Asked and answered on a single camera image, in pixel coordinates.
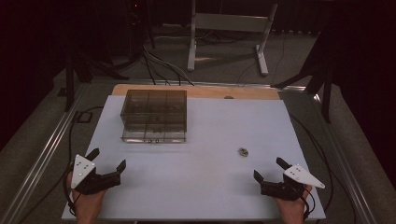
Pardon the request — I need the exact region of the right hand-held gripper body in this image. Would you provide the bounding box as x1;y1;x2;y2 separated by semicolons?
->
260;163;326;202

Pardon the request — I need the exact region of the smoky clear drawer box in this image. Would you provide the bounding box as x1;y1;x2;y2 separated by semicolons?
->
120;89;188;144

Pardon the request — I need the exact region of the black floor socket frame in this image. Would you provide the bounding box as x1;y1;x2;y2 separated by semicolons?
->
73;111;93;124

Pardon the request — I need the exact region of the black tripod stand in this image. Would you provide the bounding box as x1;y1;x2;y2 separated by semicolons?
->
64;0;157;113
270;18;335;124

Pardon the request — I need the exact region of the person's left hand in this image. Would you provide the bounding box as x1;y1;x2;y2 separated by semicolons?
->
65;171;108;224

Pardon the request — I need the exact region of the black cable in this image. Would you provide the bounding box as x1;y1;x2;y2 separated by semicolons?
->
18;105;105;224
289;113;358;224

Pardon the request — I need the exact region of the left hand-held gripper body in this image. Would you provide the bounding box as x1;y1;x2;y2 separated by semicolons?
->
70;154;121;196

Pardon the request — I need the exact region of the person's right hand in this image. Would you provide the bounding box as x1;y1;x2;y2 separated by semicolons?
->
274;184;313;224

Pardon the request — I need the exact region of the white metal stand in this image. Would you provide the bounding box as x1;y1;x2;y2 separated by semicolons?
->
187;0;279;77

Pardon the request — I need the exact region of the bundle of floor cables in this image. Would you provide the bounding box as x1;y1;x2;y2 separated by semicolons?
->
141;45;195;87

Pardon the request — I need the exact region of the aluminium floor rail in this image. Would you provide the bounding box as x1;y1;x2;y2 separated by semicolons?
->
0;83;90;224
90;78;307;91
311;92;379;224

